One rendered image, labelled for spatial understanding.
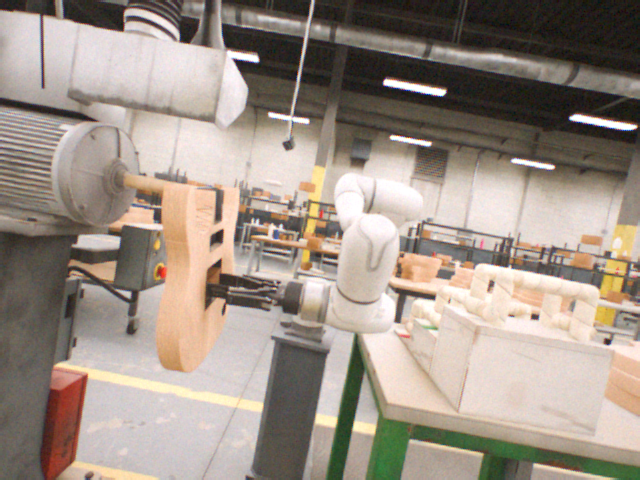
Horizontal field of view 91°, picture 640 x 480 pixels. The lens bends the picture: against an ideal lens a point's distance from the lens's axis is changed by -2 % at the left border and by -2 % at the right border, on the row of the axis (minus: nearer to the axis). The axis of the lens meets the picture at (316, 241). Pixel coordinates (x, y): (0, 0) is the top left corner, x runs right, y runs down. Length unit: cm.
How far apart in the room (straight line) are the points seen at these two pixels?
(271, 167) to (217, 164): 201
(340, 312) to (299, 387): 92
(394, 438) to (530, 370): 28
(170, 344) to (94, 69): 55
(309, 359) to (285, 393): 20
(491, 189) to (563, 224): 294
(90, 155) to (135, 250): 37
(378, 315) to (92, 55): 78
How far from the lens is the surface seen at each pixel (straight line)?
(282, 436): 172
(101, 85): 81
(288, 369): 156
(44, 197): 91
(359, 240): 59
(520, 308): 92
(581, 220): 1510
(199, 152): 1292
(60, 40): 100
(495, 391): 74
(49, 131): 92
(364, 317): 70
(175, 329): 65
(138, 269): 114
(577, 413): 84
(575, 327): 81
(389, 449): 73
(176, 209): 59
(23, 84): 102
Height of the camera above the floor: 123
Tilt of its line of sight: 3 degrees down
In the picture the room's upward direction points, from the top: 11 degrees clockwise
